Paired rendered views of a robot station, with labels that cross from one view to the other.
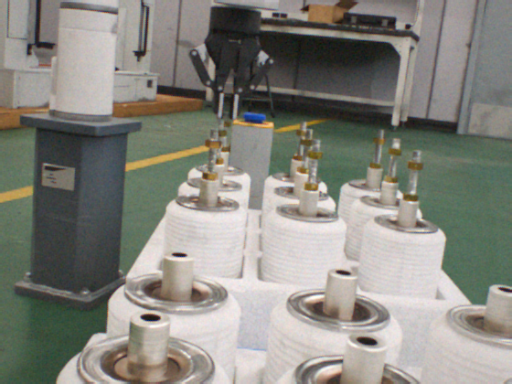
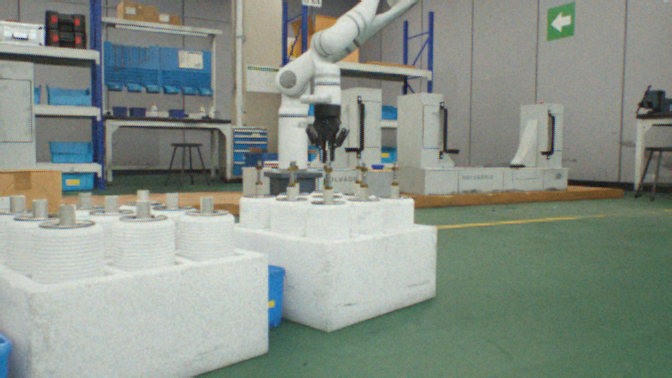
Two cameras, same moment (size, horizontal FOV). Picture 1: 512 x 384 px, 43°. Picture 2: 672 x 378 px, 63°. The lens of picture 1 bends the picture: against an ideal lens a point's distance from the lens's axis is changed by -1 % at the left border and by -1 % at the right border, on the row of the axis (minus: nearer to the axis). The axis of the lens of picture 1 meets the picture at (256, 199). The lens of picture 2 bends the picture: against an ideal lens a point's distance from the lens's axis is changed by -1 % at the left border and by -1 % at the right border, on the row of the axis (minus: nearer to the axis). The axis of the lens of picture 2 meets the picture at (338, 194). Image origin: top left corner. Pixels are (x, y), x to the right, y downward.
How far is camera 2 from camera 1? 102 cm
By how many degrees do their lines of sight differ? 44
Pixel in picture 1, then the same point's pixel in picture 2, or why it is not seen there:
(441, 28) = not seen: outside the picture
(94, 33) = (287, 127)
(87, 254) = not seen: hidden behind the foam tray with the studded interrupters
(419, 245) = (315, 210)
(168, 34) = (612, 137)
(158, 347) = (81, 200)
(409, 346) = (304, 263)
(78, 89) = (282, 156)
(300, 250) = (274, 214)
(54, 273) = not seen: hidden behind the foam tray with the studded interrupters
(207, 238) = (245, 209)
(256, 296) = (251, 235)
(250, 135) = (369, 176)
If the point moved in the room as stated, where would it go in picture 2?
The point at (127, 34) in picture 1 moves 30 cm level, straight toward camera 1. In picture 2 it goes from (539, 139) to (531, 138)
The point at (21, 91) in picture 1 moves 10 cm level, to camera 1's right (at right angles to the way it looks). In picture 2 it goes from (431, 183) to (443, 184)
